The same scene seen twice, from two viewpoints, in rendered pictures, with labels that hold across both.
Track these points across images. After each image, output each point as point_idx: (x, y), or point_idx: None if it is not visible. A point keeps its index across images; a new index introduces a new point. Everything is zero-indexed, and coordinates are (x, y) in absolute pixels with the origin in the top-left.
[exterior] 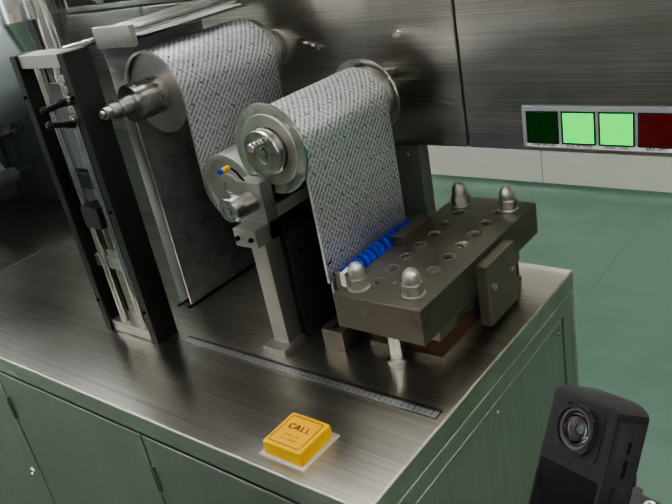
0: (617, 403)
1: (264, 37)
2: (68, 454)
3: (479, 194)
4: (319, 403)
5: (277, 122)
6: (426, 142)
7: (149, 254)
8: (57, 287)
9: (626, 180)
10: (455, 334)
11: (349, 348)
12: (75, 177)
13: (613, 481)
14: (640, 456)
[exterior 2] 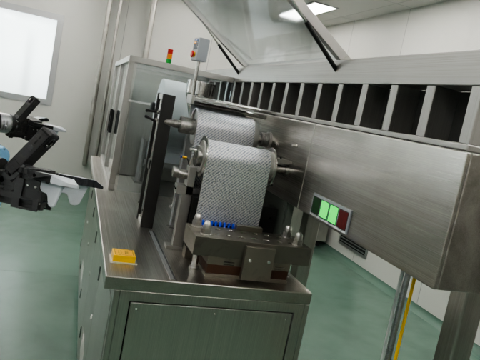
0: (45, 127)
1: (253, 128)
2: (95, 262)
3: (474, 357)
4: (148, 258)
5: (204, 144)
6: (288, 201)
7: (157, 187)
8: None
9: None
10: (220, 269)
11: (187, 258)
12: (153, 146)
13: (31, 142)
14: (42, 142)
